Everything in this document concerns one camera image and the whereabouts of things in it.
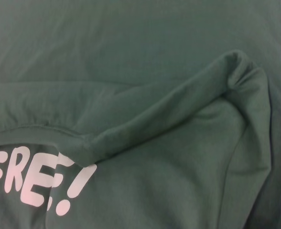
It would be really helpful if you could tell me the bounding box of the dark green t-shirt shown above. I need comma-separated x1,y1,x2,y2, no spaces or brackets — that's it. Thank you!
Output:
0,0,281,229

